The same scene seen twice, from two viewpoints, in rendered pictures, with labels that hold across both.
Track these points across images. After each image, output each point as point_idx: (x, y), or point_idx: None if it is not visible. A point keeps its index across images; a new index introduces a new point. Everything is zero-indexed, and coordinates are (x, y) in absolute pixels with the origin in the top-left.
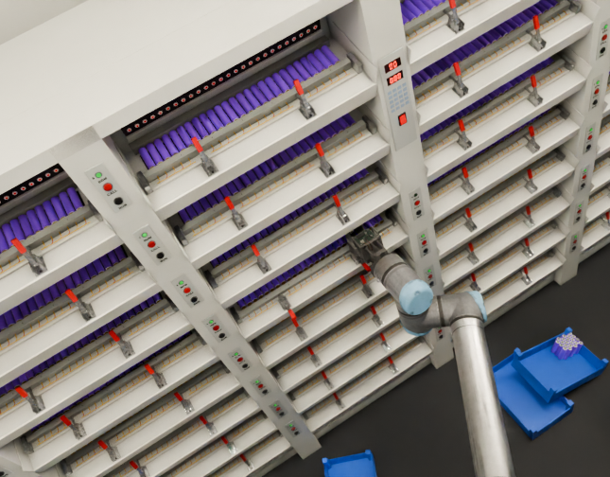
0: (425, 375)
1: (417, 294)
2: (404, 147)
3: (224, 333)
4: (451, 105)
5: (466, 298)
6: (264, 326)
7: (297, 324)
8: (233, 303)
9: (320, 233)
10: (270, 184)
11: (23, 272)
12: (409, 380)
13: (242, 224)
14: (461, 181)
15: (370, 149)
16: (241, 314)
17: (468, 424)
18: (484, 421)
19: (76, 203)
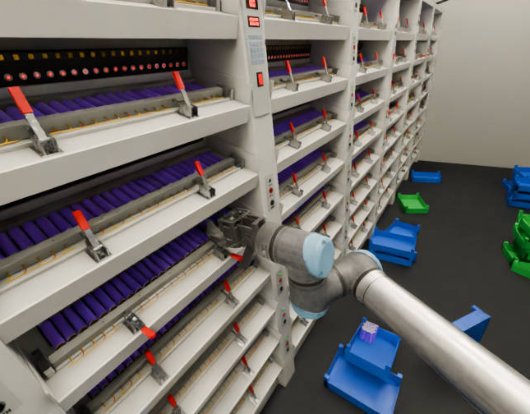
0: (277, 397)
1: (324, 245)
2: (260, 117)
3: (4, 402)
4: (289, 94)
5: (357, 255)
6: (99, 370)
7: (154, 359)
8: (29, 327)
9: (182, 209)
10: (109, 118)
11: None
12: (265, 409)
13: (51, 151)
14: (290, 190)
15: (232, 106)
16: (54, 358)
17: (495, 408)
18: (522, 389)
19: None
